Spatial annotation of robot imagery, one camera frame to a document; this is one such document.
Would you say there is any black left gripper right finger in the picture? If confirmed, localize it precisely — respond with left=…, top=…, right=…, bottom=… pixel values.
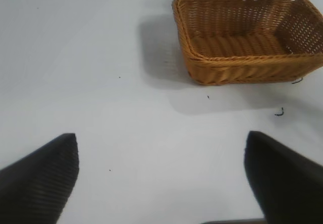
left=243, top=130, right=323, bottom=224

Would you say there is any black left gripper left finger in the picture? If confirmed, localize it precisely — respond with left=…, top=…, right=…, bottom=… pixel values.
left=0, top=133, right=80, bottom=224

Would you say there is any brown woven wicker basket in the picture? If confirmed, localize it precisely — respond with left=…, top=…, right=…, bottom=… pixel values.
left=172, top=0, right=323, bottom=86

